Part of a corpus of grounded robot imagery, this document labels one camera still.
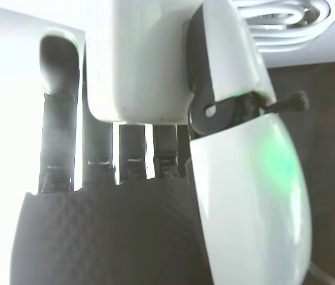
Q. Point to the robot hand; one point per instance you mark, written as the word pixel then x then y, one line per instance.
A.
pixel 111 237

